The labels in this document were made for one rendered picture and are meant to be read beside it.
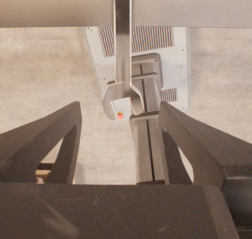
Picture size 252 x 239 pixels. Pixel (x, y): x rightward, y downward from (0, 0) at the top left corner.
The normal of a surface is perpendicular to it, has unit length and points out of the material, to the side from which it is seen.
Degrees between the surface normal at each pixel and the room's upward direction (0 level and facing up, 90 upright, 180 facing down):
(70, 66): 0
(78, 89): 0
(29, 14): 0
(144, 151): 90
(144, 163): 90
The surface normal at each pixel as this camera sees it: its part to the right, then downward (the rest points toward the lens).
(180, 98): 0.00, 0.58
